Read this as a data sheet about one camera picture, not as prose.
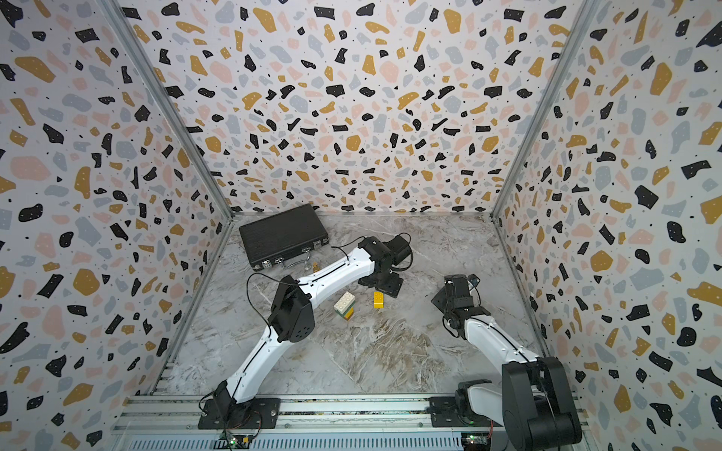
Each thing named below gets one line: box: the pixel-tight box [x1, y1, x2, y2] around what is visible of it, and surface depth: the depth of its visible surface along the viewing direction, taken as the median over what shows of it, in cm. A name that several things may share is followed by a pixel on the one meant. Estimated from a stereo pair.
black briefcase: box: [238, 202, 330, 271], surface depth 111 cm
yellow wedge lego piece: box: [373, 291, 385, 310], surface depth 97 cm
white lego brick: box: [333, 291, 356, 315], surface depth 87 cm
